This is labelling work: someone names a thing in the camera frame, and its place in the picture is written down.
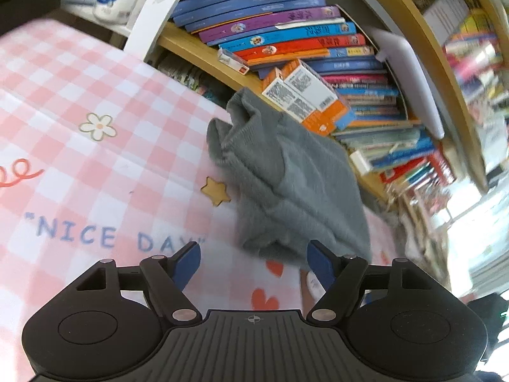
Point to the orange and white box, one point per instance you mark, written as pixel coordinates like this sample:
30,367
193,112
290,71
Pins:
314,87
294,109

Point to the grey flat folder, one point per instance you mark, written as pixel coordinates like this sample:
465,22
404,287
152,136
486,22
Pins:
413,83

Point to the white charger adapter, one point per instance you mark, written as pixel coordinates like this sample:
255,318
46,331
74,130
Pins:
361,163

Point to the pink checked tablecloth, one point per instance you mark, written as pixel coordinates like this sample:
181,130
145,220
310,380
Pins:
95,167

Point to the stack of dark magazines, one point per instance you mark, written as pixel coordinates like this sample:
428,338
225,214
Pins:
187,77

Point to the row of assorted shelf books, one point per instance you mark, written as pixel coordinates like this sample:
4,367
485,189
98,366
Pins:
473,47

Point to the grey pants with white print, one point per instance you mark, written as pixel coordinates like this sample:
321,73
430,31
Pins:
294,179

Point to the small white and red box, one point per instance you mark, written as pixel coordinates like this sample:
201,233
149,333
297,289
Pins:
234,60

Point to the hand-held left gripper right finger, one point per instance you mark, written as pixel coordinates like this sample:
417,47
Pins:
318,262

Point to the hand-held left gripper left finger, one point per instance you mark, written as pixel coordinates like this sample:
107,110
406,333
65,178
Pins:
190,260

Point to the wooden bookshelf with white frame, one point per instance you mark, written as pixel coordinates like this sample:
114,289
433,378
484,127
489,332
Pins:
191,47

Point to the row of colourful children's books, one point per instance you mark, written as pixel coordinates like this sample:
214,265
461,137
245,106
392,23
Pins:
318,47

